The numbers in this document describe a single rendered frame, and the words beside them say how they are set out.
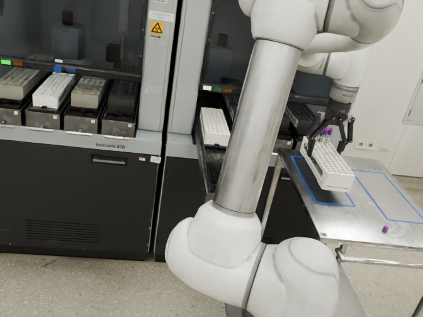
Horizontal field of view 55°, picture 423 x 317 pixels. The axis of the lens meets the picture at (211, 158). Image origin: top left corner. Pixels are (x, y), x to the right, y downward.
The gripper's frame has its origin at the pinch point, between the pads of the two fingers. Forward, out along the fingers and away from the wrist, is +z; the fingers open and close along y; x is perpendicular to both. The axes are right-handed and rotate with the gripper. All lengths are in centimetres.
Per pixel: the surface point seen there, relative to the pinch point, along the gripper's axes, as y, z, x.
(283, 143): -5.1, 12.4, 32.5
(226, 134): -33.9, 4.9, 16.8
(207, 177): -42.3, 10.4, -9.7
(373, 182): 22.2, 9.4, -1.2
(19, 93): -120, 6, 36
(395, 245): 12.3, 9.6, -39.6
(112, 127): -80, 14, 30
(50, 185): -106, 46, 29
